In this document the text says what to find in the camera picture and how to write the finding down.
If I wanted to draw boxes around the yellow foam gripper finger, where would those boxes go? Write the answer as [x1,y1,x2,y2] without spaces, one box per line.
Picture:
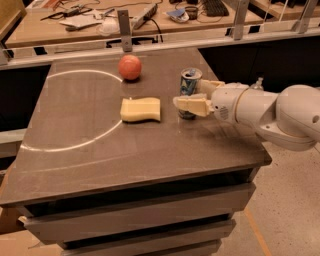
[173,94,213,117]
[199,79,225,95]

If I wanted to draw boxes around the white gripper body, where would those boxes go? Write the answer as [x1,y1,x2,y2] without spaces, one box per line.
[211,83,249,122]

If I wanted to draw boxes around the redbull can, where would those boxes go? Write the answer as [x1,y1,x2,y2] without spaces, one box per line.
[178,67,203,120]

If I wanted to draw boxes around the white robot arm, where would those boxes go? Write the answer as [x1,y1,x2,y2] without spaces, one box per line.
[173,80,320,151]

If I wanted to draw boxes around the yellow sponge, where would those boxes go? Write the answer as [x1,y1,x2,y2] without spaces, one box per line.
[120,97,161,122]

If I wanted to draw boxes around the dark round tape roll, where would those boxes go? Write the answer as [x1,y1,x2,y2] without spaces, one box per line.
[185,6,198,20]

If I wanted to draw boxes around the orange ball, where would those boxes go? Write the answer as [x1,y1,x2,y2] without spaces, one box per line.
[118,55,142,80]

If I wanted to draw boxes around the black keyboard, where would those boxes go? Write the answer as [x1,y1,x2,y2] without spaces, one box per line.
[202,0,229,17]

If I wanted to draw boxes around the grey power strip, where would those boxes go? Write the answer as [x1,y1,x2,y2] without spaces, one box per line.
[131,3,158,30]

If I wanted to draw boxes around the grey table drawer unit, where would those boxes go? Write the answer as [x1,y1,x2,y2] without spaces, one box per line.
[16,163,260,256]

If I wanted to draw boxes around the white paper stack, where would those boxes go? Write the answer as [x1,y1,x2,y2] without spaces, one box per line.
[60,15,102,28]

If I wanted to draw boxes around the metal frame rail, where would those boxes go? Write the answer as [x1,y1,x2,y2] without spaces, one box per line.
[0,18,320,70]

